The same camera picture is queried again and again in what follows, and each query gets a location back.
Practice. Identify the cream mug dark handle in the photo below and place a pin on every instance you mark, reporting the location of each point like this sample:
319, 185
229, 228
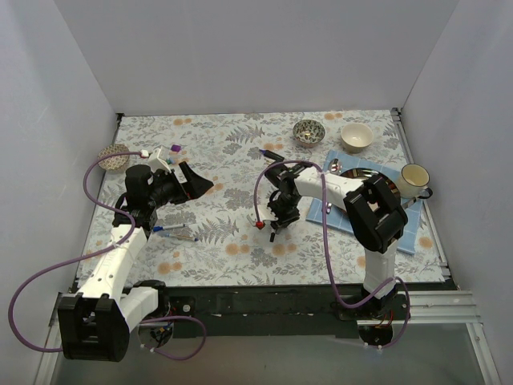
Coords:
413, 181

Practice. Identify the dark rimmed dinner plate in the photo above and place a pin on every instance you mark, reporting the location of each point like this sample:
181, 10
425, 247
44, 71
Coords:
358, 175

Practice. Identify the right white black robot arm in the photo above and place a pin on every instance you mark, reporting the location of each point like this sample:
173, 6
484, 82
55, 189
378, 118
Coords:
376, 216

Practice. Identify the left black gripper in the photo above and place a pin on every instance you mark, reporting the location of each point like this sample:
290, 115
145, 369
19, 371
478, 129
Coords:
179, 186

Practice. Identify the patterned bowl at left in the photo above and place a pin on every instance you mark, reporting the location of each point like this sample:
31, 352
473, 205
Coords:
118, 162

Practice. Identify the blue tipped uncapped marker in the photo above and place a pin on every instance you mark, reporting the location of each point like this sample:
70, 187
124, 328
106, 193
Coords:
180, 237

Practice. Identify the floral dark patterned bowl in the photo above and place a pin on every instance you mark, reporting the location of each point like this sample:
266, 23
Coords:
308, 133

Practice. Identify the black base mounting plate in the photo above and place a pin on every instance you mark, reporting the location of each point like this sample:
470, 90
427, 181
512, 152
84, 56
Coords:
261, 311

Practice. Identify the aluminium frame rail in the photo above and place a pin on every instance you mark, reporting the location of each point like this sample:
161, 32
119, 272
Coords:
421, 305

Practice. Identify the cream ceramic bowl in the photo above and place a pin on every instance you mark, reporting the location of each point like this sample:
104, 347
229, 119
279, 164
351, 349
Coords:
356, 137

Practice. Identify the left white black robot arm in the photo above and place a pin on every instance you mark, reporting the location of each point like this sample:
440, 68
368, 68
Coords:
96, 322

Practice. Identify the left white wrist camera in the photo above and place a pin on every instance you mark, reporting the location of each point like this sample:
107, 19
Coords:
157, 159

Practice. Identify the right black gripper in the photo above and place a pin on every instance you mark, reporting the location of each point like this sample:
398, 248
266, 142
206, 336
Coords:
284, 217

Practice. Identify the metal knife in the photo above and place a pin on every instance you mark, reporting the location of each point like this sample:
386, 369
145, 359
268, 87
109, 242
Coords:
409, 203

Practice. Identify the purple black highlighter pen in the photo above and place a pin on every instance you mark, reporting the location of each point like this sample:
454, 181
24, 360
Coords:
271, 155

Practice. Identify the blue checked cloth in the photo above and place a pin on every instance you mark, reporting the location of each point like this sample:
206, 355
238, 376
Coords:
336, 219

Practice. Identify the floral tablecloth mat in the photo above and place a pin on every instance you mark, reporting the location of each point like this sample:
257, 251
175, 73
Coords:
225, 150

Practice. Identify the blue capped marker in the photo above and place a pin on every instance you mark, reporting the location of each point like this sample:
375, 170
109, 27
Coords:
168, 227

